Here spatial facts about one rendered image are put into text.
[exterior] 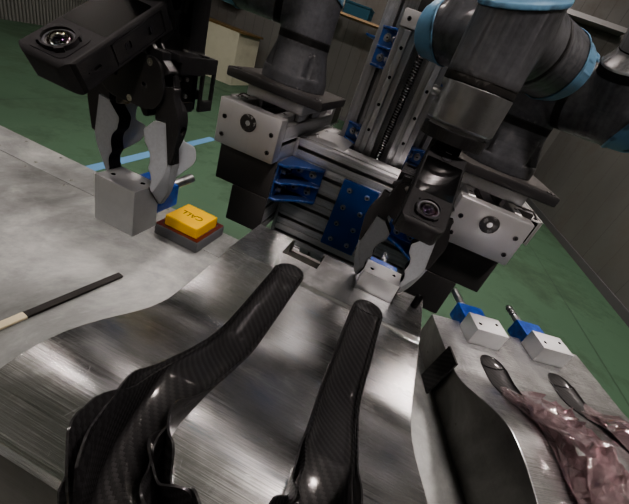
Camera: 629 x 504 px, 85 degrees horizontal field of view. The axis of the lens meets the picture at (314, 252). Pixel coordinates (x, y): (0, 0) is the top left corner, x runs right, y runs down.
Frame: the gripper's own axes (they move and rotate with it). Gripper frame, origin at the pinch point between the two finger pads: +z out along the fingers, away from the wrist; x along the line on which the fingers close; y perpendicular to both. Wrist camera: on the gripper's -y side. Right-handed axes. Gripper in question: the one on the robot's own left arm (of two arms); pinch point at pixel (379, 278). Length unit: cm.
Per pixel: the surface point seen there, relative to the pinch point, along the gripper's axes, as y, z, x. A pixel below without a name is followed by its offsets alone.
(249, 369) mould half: -22.1, 0.6, 7.9
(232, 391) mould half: -25.9, -1.4, 7.7
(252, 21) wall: 673, -17, 383
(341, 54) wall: 678, -19, 195
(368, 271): -2.0, -1.3, 1.8
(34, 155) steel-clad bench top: 5, 10, 66
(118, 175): -13.1, -5.3, 30.0
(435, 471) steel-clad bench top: -14.8, 10.4, -13.5
